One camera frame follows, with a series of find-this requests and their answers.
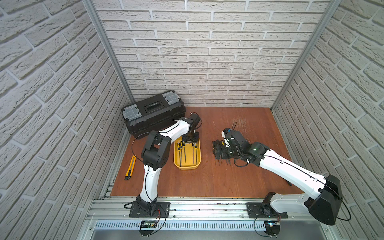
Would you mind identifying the yellow plastic tray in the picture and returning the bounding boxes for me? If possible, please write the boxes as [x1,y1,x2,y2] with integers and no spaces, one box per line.
[174,137,202,170]

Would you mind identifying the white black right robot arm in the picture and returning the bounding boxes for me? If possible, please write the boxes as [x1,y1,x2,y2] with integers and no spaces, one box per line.
[213,139,343,226]

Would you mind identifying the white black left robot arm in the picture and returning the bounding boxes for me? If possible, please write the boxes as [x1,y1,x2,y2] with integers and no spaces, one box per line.
[137,113,201,214]

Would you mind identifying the black plastic toolbox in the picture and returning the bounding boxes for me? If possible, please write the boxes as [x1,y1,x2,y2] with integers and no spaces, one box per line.
[122,90,186,138]

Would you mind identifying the yellow utility knife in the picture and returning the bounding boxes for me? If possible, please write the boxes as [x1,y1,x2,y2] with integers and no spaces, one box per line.
[125,155,137,181]

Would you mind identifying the right controller board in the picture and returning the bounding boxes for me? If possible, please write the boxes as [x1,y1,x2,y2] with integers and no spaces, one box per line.
[264,221,281,237]

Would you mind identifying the controller board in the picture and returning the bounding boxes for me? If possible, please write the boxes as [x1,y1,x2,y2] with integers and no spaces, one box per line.
[139,220,159,237]
[264,221,281,237]

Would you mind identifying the left controller board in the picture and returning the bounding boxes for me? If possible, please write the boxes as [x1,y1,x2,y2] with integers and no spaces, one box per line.
[139,220,159,237]

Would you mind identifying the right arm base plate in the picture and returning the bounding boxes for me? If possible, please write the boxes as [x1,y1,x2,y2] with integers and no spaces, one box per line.
[246,202,288,219]

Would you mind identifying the aluminium front rail frame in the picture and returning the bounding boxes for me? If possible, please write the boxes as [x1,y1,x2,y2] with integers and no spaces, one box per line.
[75,197,341,240]

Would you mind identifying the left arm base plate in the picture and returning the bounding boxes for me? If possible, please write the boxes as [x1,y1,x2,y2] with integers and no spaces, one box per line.
[129,201,171,218]

